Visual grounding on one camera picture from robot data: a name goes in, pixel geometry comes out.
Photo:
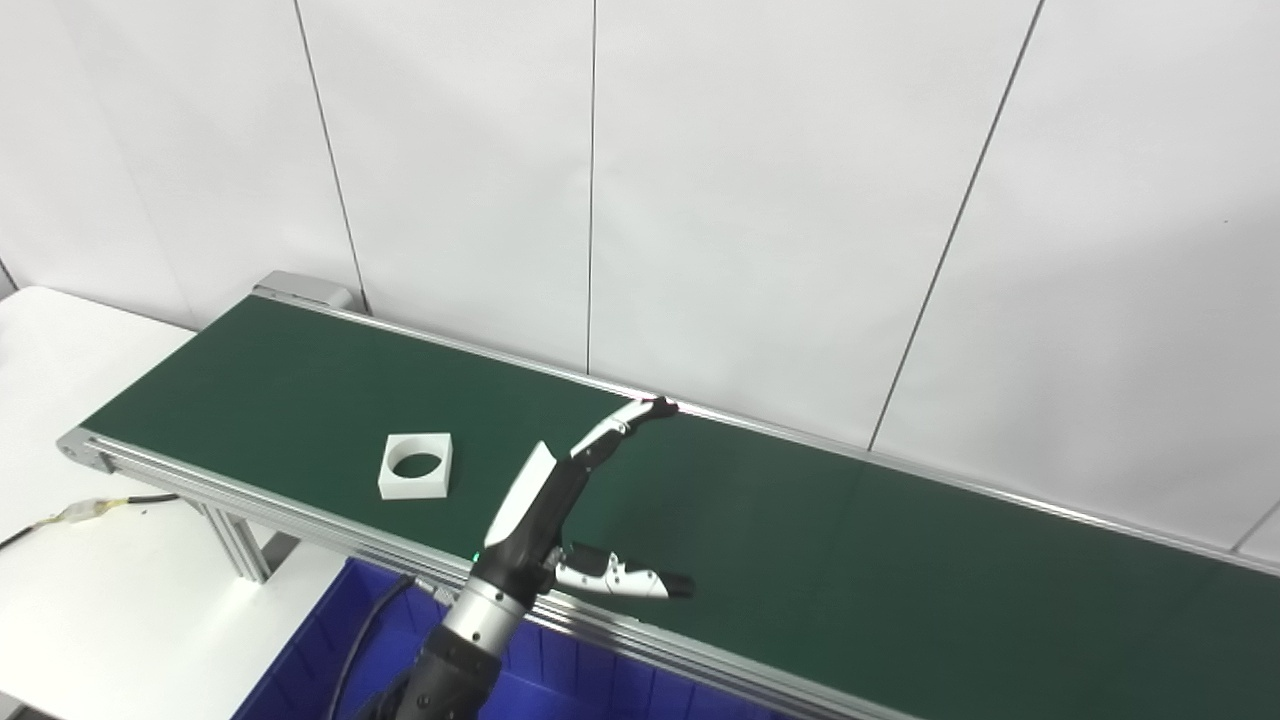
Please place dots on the blue plastic bin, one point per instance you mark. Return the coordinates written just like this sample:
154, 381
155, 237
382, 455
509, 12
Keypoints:
560, 690

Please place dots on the grey conveyor end cap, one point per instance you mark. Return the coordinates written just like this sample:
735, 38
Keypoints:
300, 288

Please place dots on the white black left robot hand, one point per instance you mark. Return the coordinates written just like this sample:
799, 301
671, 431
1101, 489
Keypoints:
530, 510

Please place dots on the aluminium conveyor leg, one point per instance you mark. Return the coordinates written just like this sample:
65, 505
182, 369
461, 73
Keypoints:
245, 545

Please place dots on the green conveyor belt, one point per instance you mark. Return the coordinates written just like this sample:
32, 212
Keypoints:
800, 560
300, 515

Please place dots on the white square part with hole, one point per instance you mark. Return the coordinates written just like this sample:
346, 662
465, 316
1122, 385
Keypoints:
415, 487

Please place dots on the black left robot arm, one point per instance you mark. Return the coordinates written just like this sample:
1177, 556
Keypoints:
460, 660

